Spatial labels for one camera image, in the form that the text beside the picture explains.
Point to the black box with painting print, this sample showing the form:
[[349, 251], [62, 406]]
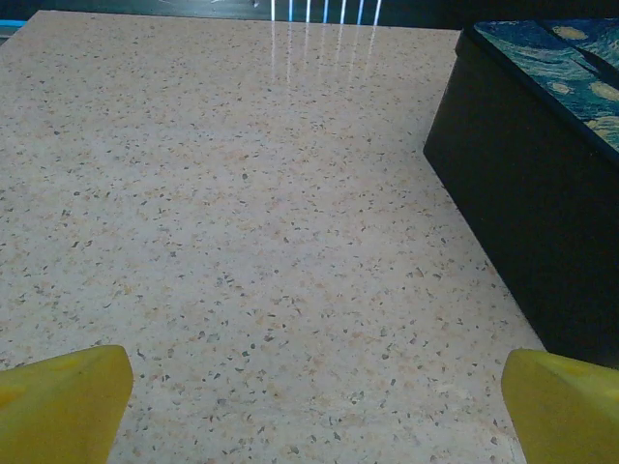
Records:
[[532, 193]]

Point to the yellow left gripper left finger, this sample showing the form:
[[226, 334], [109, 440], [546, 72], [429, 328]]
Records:
[[58, 411]]

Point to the blue strip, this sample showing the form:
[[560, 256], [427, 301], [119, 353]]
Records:
[[12, 22]]

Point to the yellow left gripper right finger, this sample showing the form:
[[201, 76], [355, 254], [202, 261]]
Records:
[[566, 415]]

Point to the white vertical bars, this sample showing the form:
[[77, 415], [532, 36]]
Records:
[[326, 9]]

